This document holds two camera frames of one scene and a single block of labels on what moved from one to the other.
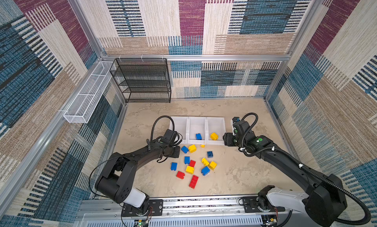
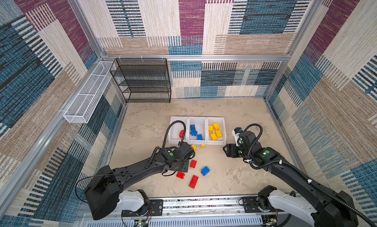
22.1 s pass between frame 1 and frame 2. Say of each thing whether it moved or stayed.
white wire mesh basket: stayed
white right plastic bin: stayed
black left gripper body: moved
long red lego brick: stayed
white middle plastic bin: stayed
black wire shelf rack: stayed
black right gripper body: moved
